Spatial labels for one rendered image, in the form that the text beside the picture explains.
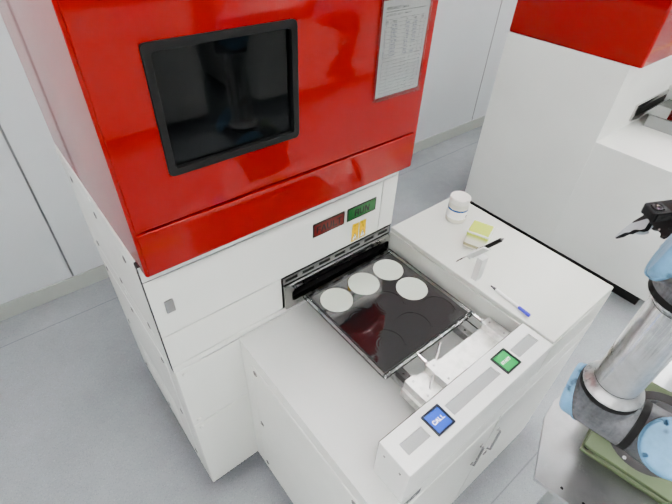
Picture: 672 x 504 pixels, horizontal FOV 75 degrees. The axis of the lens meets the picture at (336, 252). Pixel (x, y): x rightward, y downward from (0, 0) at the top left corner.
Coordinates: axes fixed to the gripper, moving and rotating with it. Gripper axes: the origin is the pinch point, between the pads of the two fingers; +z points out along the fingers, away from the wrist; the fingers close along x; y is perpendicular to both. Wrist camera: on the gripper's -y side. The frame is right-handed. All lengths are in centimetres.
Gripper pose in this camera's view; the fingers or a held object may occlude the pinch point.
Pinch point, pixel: (630, 256)
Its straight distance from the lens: 133.3
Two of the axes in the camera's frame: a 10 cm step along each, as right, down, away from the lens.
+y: 8.8, 3.0, 3.7
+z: -4.7, 6.9, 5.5
